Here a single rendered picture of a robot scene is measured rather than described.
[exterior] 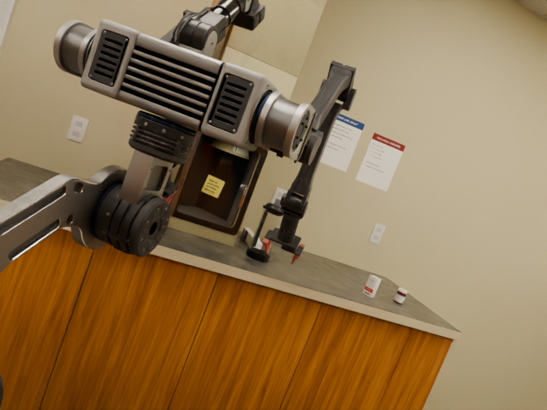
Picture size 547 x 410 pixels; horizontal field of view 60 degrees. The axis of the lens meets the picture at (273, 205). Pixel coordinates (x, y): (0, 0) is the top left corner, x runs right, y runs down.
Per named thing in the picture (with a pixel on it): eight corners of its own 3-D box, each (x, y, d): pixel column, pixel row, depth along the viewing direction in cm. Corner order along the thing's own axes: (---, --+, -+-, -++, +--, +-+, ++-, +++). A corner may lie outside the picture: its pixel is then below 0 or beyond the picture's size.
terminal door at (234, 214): (167, 215, 195) (200, 123, 191) (236, 236, 205) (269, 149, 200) (168, 215, 195) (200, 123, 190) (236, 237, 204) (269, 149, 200)
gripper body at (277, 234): (273, 231, 169) (278, 215, 165) (300, 242, 168) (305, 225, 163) (267, 241, 164) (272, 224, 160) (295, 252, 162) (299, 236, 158)
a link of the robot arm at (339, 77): (333, 50, 143) (364, 60, 142) (324, 87, 154) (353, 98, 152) (273, 133, 115) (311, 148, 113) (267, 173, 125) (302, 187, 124)
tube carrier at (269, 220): (244, 247, 207) (261, 202, 204) (266, 255, 209) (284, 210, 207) (247, 255, 196) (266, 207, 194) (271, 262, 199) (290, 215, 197)
